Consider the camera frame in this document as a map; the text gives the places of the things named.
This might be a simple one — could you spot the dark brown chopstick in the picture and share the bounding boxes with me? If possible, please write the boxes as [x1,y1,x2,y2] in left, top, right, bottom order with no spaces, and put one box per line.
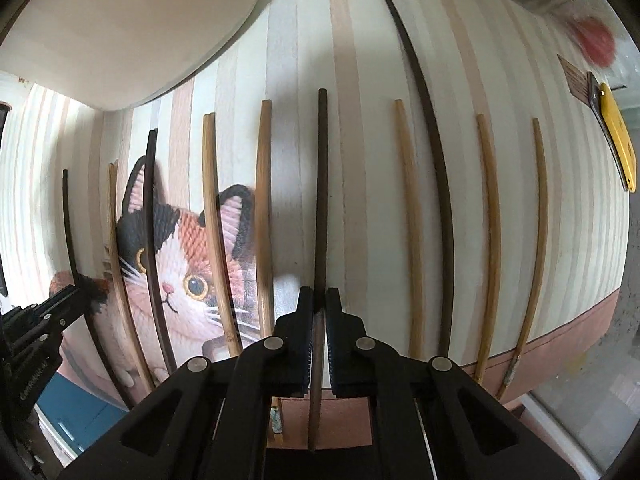
[307,88,329,451]

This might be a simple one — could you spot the black thin chopstick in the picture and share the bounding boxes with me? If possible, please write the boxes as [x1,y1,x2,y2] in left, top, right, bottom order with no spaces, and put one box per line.
[62,168,134,410]

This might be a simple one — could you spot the light wooden chopstick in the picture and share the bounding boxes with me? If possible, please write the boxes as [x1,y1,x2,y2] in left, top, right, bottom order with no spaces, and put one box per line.
[394,99,425,359]
[254,100,274,339]
[202,113,242,356]
[496,117,549,401]
[107,162,155,393]
[474,114,501,384]

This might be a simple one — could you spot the black long chopstick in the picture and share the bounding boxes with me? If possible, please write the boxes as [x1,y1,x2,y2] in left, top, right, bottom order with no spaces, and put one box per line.
[384,0,456,356]

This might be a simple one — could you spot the cream chopstick holder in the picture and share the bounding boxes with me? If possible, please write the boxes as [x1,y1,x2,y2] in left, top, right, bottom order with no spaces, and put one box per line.
[1,0,257,110]

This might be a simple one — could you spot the brown small card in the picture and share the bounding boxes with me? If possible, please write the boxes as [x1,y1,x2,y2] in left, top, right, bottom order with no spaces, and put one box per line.
[558,54,589,105]

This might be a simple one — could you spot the red round lid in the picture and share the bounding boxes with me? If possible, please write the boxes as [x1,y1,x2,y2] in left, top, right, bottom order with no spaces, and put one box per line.
[568,18,616,68]

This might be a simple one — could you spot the yellow handled scraper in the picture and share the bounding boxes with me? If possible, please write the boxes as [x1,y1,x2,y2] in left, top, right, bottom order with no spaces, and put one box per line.
[587,72,637,193]

